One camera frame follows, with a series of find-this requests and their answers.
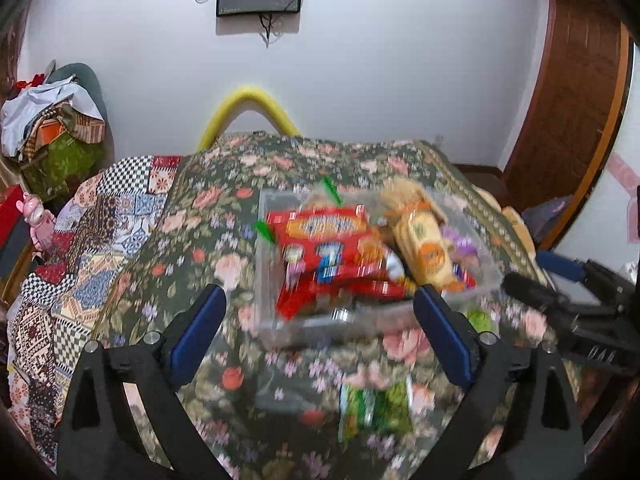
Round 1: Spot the purple label rice bar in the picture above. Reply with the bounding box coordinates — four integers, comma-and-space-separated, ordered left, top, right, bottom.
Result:
440, 224, 480, 268

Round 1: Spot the orange biscuit packet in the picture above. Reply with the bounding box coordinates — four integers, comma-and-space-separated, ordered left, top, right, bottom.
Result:
392, 202, 465, 292

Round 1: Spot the beige rice cake pack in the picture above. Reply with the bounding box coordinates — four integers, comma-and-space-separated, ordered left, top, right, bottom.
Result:
380, 177, 448, 226

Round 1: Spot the clear plastic storage box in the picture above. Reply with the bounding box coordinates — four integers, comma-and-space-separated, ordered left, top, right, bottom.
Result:
254, 188, 502, 349

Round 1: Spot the red cracker bag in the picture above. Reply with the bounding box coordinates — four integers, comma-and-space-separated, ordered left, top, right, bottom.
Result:
267, 204, 416, 320

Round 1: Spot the green jelly cup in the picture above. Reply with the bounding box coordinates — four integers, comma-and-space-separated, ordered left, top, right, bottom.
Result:
464, 309, 498, 333

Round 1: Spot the green pea snack bag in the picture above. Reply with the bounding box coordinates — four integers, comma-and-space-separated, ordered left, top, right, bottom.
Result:
337, 378, 413, 443

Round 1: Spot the wooden wardrobe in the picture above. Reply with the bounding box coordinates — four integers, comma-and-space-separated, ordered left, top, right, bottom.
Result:
503, 0, 632, 249

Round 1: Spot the green floral bedspread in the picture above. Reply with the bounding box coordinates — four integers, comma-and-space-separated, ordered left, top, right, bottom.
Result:
94, 133, 552, 479

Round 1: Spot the pink plush toy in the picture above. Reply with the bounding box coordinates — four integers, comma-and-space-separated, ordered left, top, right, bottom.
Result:
15, 192, 55, 252

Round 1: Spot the patchwork quilt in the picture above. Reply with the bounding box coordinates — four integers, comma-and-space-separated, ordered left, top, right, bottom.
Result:
8, 156, 181, 468

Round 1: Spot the red box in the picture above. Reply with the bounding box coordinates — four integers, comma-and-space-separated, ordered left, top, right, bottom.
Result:
0, 184, 24, 247

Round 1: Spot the pile of clothes on chair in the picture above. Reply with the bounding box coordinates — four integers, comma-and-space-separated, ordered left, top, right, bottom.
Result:
1, 63, 113, 202

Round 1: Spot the yellow foam tube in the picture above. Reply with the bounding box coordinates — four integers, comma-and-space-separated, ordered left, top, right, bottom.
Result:
196, 84, 302, 152

